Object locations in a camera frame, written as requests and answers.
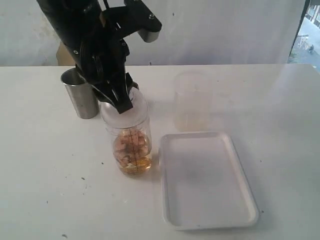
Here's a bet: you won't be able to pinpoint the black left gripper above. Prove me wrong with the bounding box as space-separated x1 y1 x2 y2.
74 32 134 110

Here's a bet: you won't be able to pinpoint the stainless steel cup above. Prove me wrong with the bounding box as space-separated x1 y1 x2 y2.
60 68 99 119

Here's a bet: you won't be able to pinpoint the clear dome strainer lid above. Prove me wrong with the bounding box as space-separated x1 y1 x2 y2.
100 87 149 129

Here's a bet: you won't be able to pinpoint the clear shaker body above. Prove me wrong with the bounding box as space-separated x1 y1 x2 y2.
104 119 153 177

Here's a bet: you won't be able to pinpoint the gold foil coins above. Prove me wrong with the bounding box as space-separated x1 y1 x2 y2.
113 129 152 175

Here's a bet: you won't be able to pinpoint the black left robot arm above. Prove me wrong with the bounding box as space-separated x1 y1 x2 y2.
37 0 133 114

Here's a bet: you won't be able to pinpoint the translucent plastic container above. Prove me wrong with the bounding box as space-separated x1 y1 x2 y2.
174 70 213 132

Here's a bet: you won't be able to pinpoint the white backdrop sheet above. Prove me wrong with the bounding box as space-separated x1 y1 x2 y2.
0 0 308 66

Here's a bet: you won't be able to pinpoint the white rectangular tray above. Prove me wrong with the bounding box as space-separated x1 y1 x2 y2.
159 132 259 231

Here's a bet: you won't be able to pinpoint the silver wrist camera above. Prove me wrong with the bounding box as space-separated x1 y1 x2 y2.
102 0 162 43

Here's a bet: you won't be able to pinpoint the black window frame post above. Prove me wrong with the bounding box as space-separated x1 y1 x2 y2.
284 0 313 64

